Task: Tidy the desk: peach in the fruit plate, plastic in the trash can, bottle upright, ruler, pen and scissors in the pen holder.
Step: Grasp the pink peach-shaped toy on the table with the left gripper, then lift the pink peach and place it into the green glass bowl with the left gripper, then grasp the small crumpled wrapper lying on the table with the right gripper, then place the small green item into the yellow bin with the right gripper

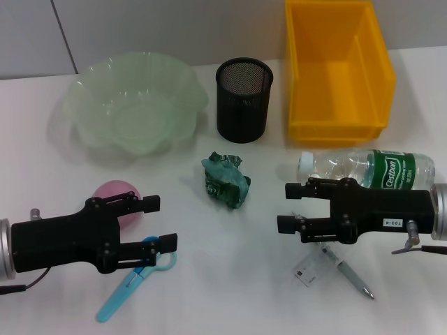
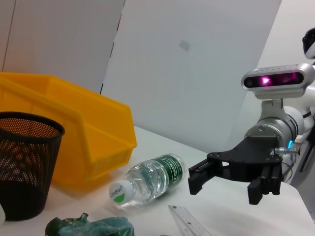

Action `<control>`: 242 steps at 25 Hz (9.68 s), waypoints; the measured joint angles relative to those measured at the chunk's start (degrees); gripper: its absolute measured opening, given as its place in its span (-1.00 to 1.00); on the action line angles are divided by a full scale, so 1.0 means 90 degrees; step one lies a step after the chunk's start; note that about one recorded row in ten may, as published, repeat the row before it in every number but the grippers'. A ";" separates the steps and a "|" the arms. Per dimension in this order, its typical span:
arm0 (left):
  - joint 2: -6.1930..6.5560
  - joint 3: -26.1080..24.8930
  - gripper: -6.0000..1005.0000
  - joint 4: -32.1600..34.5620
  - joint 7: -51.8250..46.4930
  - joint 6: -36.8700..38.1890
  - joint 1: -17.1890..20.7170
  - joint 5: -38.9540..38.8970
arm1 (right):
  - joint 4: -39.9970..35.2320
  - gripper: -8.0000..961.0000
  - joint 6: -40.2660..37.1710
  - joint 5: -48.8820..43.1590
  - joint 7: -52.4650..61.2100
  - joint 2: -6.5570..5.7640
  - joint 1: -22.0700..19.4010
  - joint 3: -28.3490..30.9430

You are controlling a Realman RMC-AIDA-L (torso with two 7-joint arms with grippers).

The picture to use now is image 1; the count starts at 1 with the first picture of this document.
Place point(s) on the black mesh pen holder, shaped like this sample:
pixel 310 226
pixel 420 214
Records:
pixel 241 111

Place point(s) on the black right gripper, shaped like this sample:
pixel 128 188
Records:
pixel 380 209

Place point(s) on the silver ballpoint pen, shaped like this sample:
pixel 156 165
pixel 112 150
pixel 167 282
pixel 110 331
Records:
pixel 352 275

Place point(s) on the clear green-label water bottle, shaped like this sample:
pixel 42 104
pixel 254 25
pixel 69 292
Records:
pixel 394 167

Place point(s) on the pink peach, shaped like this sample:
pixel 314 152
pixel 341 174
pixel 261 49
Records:
pixel 115 190

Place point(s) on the yellow plastic bin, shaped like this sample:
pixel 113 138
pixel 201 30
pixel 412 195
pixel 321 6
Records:
pixel 331 87

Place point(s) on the green plastic wrapper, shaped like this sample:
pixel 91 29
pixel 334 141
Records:
pixel 223 181

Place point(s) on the blue scissors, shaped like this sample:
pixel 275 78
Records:
pixel 115 303

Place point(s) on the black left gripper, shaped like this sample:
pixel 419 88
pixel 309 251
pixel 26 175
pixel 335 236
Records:
pixel 52 240

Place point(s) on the transparent plastic ruler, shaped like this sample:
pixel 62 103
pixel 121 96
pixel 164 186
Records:
pixel 311 272

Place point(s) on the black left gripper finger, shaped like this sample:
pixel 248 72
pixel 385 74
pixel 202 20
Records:
pixel 169 242

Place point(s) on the pale green glass fruit plate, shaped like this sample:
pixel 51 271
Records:
pixel 139 104

